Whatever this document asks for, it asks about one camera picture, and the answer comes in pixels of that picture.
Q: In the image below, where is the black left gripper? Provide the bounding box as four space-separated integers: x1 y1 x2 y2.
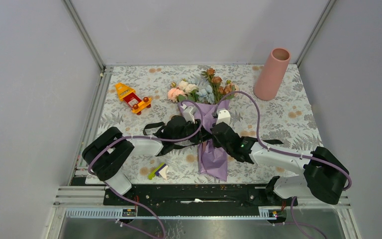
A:
173 119 212 144

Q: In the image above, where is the black ribbon with gold letters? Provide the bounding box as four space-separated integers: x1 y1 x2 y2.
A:
143 121 284 157

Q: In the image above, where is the purple paper flower bouquet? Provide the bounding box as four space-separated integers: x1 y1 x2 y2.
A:
167 67 238 181

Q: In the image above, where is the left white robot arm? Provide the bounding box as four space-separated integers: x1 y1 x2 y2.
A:
81 116 202 205

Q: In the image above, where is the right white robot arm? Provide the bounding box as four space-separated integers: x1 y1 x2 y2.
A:
211 122 351 205

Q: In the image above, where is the pink cylindrical vase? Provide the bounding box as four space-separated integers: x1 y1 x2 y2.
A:
254 48 291 101

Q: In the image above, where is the green purple white toy block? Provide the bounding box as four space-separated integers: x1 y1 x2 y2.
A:
148 163 168 180

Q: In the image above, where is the floral patterned table mat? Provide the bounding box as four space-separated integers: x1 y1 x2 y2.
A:
96 65 322 184

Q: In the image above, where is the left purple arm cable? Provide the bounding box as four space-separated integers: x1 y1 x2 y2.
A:
88 100 204 177

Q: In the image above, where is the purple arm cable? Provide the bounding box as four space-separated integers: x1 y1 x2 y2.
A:
88 100 204 177
212 91 353 191

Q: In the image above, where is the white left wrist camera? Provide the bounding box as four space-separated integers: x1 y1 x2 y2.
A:
180 104 196 123

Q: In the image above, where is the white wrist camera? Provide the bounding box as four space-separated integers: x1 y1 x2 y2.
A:
213 109 231 125
180 104 196 123

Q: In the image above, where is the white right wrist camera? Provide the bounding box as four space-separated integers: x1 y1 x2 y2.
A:
213 109 231 125

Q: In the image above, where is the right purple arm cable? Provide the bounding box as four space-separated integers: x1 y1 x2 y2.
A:
212 91 353 191

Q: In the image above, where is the perforated metal front rail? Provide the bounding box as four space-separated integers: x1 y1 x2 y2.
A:
65 208 279 221

